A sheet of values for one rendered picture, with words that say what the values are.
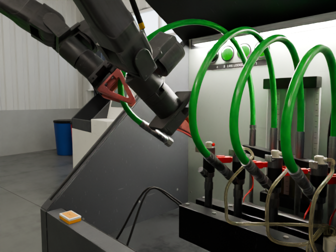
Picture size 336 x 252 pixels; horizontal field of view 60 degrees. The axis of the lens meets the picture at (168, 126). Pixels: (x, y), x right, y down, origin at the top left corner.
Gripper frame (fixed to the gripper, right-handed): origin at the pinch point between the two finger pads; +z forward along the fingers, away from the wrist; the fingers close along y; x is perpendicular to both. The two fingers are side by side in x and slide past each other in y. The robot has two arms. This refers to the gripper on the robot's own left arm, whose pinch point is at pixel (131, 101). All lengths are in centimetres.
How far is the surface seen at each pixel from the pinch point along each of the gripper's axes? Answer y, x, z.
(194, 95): -17.0, -5.9, 10.9
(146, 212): 34.8, 21.0, 22.2
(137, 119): 1.7, 2.2, 3.7
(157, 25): 498, -211, -165
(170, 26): -0.4, -19.5, -5.0
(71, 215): 5.3, 28.7, 6.7
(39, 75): 619, 26, -327
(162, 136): 4.4, 1.1, 10.6
